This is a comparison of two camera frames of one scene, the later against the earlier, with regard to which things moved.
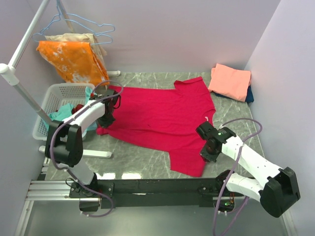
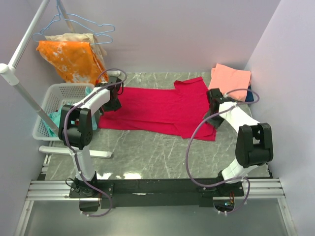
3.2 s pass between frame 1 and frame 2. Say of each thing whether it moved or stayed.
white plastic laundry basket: stayed
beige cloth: stayed
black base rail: stayed
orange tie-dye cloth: stayed
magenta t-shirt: moved
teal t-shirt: stayed
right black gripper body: moved
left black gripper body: moved
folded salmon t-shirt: stayed
